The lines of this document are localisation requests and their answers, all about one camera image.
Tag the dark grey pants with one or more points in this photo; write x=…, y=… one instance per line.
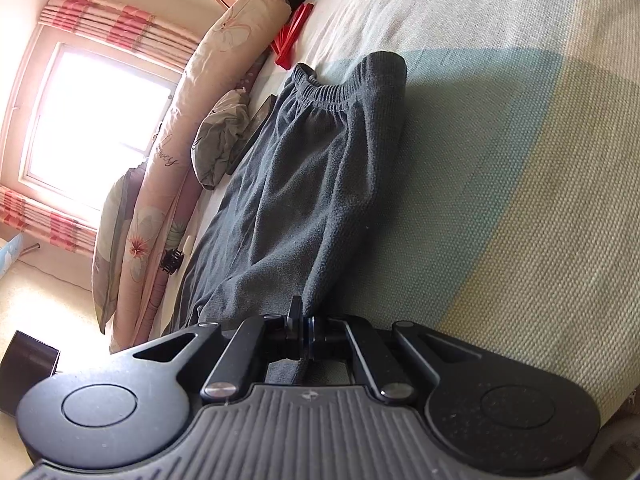
x=300, y=185

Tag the pink patterned curtain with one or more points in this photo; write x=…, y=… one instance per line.
x=45, y=220
x=125, y=25

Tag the floral patchwork pillow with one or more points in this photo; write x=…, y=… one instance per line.
x=107, y=240

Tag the folded pink floral quilt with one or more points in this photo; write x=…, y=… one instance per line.
x=165, y=160

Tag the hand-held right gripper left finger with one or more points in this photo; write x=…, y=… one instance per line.
x=296, y=330

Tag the black smartphone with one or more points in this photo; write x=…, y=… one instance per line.
x=260, y=116

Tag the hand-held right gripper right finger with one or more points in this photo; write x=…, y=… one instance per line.
x=312, y=335

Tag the light blue fabric item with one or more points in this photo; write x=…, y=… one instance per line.
x=10, y=252

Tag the red folding fan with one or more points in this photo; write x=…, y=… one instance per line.
x=291, y=40

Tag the crumpled grey garment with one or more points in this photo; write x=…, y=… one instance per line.
x=215, y=145

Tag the black hair claw clip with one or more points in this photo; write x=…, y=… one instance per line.
x=171, y=261

